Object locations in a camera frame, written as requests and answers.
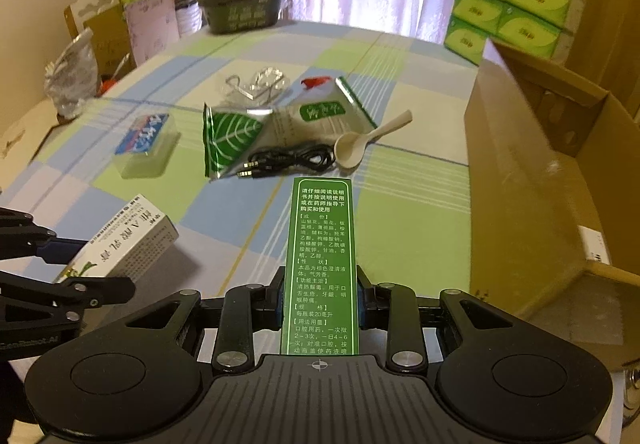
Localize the tall green medicine box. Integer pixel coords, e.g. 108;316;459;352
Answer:
280;176;359;356

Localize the white green ointment box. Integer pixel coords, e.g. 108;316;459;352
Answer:
56;194;179;282

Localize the black audio cable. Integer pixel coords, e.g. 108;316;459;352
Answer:
235;145;335;180

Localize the blue dental floss pick box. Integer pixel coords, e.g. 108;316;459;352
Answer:
113;112;180;178

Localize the beige plastic spoon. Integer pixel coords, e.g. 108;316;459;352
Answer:
334;110;413;171

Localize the silver green tea bag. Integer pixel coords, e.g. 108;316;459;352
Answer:
202;76;376;180

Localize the crumpled silver foil bag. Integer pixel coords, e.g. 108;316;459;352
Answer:
43;28;99;120

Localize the checkered tablecloth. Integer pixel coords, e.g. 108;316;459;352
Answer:
0;19;483;375

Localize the large cardboard box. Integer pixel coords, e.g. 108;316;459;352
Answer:
464;41;639;370

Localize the clear bag with metal hook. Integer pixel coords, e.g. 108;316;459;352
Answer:
224;67;290;108

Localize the red snack packet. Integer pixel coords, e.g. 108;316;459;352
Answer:
300;76;333;90

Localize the brown cardboard box with white insert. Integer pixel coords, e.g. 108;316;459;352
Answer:
64;0;136;80

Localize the pink paper box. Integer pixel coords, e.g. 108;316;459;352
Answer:
124;0;179;66

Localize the green tissue pack stack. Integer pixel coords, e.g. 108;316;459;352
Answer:
444;0;585;65

